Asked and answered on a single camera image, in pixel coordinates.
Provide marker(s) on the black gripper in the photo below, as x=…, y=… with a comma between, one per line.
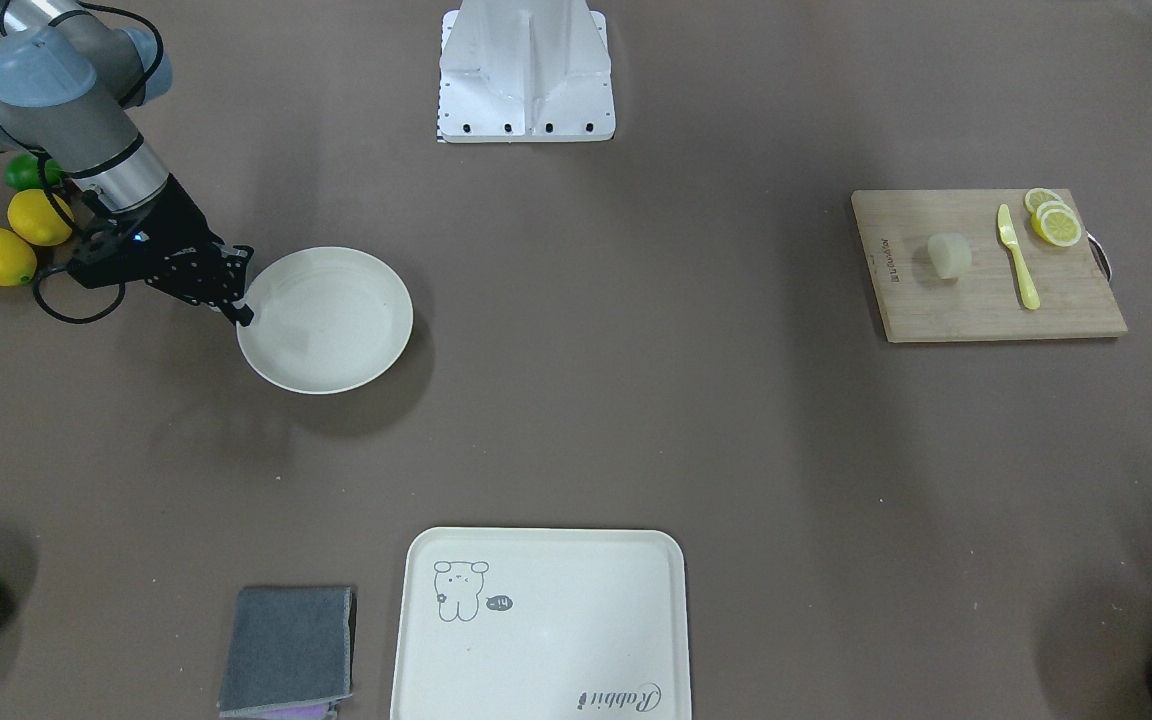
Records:
x=179, y=225

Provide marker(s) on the cream round plate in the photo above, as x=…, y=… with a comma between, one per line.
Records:
x=325, y=320

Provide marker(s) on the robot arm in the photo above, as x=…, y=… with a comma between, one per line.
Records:
x=67, y=82

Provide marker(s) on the cream rabbit tray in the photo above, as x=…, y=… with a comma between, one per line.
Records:
x=543, y=623

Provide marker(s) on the yellow toy lemon upper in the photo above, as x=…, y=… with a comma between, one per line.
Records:
x=33, y=217

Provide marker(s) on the green toy lime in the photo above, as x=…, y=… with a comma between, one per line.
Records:
x=21, y=173

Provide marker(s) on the grey folded cloth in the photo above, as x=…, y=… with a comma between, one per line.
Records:
x=290, y=653

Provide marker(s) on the wooden cutting board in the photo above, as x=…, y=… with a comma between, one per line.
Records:
x=982, y=303

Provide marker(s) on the yellow plastic knife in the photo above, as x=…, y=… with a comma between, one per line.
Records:
x=1027, y=290

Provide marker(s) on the lemon slice back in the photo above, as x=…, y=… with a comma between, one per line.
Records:
x=1036, y=198

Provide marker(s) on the lemon slice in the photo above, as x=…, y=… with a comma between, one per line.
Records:
x=1056, y=223
x=1036, y=198

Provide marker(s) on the lemon slice front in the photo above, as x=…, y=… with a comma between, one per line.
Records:
x=1056, y=223

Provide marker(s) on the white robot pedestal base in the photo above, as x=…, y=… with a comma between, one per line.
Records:
x=525, y=72

